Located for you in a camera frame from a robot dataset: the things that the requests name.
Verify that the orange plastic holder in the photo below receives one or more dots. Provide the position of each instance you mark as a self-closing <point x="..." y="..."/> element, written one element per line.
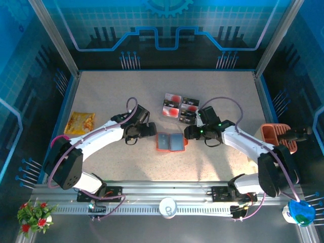
<point x="269" y="130"/>

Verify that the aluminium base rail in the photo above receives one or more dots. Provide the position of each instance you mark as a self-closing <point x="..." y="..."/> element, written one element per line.
<point x="164" y="188"/>

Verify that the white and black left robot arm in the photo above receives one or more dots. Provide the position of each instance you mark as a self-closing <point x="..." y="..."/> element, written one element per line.
<point x="103" y="138"/>

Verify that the aluminium frame post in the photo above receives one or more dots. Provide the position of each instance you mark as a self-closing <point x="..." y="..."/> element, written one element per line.
<point x="56" y="38"/>
<point x="277" y="38"/>

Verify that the blue and grey table frame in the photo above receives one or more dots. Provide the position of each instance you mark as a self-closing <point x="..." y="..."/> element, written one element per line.
<point x="67" y="101"/>

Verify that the orange card holder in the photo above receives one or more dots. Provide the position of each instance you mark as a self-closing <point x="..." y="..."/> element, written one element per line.
<point x="164" y="141"/>

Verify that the white paper cup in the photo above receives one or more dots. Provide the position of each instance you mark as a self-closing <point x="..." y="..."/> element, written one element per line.
<point x="167" y="207"/>

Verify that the pink round lid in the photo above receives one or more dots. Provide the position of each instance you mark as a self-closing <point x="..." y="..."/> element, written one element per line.
<point x="56" y="139"/>

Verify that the yellow snack packet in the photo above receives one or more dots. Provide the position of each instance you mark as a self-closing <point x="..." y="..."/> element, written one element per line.
<point x="78" y="122"/>

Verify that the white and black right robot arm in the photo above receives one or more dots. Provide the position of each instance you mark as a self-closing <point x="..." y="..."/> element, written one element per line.
<point x="240" y="144"/>

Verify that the artificial plant with red flowers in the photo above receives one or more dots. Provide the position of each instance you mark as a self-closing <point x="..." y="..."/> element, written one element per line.
<point x="34" y="219"/>

